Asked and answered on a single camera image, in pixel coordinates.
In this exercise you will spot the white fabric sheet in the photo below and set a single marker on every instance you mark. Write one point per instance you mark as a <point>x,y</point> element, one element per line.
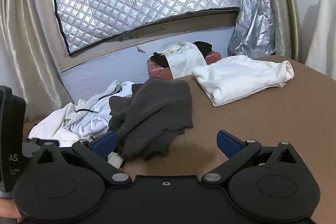
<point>323,29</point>

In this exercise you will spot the white hoodie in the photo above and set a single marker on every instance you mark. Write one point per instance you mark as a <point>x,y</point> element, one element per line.
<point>86,121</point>

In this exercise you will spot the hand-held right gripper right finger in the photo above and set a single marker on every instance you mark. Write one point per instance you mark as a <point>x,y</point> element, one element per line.
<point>227,142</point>

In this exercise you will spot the grey knit sweater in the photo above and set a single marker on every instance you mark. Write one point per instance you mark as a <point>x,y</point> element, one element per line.
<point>155,113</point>

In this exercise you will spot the person's left hand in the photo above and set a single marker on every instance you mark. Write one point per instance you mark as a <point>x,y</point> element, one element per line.
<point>9,209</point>

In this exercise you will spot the crumpled silver foil sheet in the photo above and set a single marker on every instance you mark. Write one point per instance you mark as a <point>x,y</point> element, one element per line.
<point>252,29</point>

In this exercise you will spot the red stool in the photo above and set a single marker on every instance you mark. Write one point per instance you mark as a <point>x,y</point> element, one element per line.
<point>157,71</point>

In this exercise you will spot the white draped garment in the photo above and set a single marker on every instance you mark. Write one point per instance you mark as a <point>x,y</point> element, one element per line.
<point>183,61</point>

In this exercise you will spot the black garment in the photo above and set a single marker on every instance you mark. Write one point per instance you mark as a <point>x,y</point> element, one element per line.
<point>203,48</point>
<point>158,58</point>

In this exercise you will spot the folded white garment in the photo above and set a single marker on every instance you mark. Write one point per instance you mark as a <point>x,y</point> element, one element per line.
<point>241,79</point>

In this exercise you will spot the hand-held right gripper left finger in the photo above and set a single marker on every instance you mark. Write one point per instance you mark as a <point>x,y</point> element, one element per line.
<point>105,142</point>

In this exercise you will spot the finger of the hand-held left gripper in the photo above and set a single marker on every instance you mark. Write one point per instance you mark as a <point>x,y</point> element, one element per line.
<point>47,142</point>

